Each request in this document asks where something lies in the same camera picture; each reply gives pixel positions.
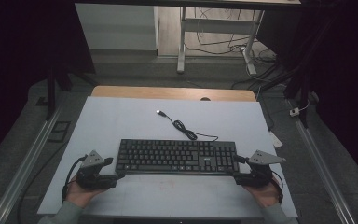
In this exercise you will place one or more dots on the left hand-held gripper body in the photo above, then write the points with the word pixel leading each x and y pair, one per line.
pixel 90 180

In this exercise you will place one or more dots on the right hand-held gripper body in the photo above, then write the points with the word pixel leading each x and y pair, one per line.
pixel 254 179

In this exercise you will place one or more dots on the black keyboard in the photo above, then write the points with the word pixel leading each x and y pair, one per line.
pixel 174 155

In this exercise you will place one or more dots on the person's left hand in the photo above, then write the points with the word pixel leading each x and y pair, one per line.
pixel 82 196

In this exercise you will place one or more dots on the person's right hand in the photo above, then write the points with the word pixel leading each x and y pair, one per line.
pixel 265 196

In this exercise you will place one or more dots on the white paper tag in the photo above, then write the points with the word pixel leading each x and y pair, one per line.
pixel 276 140

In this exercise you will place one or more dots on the white table mat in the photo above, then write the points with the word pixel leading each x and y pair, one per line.
pixel 121 118

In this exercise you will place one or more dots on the black floor socket plate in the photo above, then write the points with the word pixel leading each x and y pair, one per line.
pixel 59 131

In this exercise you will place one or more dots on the small white adapter box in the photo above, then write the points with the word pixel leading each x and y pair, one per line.
pixel 294 112

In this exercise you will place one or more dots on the black metal stand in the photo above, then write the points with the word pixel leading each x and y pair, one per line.
pixel 304 93
pixel 51 93

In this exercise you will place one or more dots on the dark curtain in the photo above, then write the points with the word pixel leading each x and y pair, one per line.
pixel 18 62
pixel 345 77

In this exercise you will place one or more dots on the white cabinet panel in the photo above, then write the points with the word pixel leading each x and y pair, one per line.
pixel 118 28

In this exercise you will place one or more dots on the aluminium floor rail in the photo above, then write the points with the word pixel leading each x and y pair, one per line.
pixel 323 168
pixel 24 168

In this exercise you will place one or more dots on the white metal desk frame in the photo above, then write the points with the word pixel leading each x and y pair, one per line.
pixel 213 25

